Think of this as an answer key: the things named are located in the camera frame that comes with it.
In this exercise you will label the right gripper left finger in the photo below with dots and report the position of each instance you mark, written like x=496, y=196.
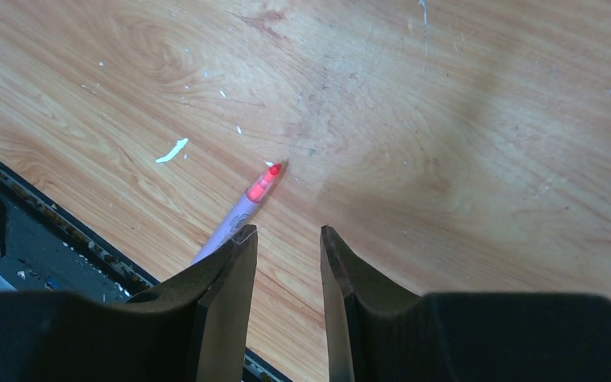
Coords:
x=191, y=327

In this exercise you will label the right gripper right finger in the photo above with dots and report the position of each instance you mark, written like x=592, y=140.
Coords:
x=379, y=331

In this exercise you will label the purple pen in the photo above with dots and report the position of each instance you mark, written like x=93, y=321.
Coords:
x=242, y=211

